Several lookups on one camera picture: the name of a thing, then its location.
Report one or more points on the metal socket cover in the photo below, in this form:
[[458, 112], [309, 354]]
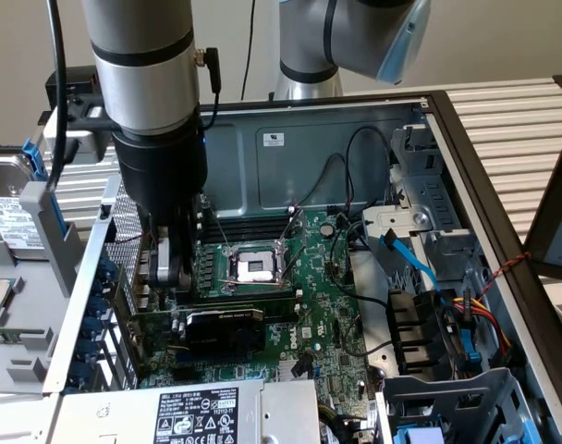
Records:
[[303, 231]]

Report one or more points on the black box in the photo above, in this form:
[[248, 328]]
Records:
[[80, 81]]

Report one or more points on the silver hard disk blue frame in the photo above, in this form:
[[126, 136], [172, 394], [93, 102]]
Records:
[[13, 217]]

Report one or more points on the metal disk bay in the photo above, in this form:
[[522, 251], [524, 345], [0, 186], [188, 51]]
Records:
[[401, 217]]

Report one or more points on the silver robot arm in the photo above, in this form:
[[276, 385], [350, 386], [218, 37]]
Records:
[[142, 28]]

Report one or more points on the open grey PC case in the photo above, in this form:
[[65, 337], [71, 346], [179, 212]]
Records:
[[309, 162]]

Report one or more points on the black plastic fan holder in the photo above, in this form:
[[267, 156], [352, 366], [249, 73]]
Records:
[[415, 324]]

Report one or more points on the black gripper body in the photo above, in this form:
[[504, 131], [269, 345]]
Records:
[[161, 171]]

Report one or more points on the grey plastic parts rack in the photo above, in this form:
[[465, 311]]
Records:
[[36, 287]]

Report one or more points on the green GPU card black fan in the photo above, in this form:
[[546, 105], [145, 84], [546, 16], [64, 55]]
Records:
[[225, 333]]

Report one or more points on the CPU socket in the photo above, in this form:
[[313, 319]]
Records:
[[253, 268]]

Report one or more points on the blue slot retainer clip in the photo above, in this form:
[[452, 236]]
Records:
[[106, 270], [89, 351], [94, 328], [98, 305], [82, 374]]

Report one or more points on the blue drive carrier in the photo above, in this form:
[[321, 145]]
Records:
[[419, 437]]

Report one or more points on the grey metal drive cage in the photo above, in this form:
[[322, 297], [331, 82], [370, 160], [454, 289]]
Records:
[[447, 384]]

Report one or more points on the silver coin cell battery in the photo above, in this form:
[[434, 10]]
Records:
[[326, 229]]

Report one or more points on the green RAM stick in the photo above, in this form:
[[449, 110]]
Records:
[[13, 330]]

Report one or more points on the black RAM slot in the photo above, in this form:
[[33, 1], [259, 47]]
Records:
[[253, 231], [253, 236], [278, 303], [253, 221], [278, 315], [244, 299], [253, 226], [278, 309]]

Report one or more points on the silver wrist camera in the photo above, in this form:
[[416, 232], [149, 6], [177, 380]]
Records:
[[91, 145]]

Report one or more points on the silver finned chipset heatsink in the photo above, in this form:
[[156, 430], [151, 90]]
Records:
[[285, 372]]

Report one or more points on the green motherboard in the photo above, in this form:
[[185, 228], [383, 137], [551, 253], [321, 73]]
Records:
[[318, 277]]

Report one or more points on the thin metal locking lever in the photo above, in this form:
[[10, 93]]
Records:
[[229, 280], [291, 209]]

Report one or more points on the silver power supply unit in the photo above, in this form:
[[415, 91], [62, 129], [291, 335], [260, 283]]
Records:
[[124, 416]]

